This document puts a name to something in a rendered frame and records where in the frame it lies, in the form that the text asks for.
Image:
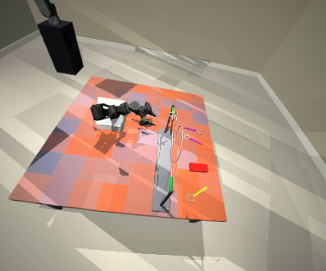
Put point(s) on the red rectangular block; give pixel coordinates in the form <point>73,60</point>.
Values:
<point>197,167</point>

